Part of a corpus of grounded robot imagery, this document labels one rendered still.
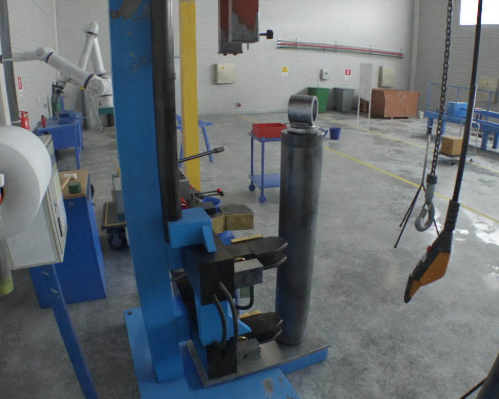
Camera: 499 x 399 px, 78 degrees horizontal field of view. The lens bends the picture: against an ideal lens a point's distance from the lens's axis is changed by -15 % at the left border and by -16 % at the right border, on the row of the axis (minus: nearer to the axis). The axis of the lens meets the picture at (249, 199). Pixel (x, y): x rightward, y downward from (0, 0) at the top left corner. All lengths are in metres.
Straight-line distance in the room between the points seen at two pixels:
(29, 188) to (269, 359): 1.73
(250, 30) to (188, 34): 2.78
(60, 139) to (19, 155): 7.51
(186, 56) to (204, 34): 8.65
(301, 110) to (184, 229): 0.77
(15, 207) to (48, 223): 0.30
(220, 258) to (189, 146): 2.94
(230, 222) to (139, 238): 0.59
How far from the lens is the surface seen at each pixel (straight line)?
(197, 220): 1.48
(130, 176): 1.52
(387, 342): 2.72
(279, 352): 2.30
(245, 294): 2.25
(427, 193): 1.28
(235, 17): 1.40
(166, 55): 1.36
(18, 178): 0.96
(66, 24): 12.37
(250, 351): 1.80
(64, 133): 8.42
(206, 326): 1.62
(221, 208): 2.06
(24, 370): 2.75
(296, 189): 1.79
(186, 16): 4.17
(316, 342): 2.40
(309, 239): 1.92
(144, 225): 1.60
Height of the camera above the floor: 1.80
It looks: 21 degrees down
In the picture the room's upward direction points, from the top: straight up
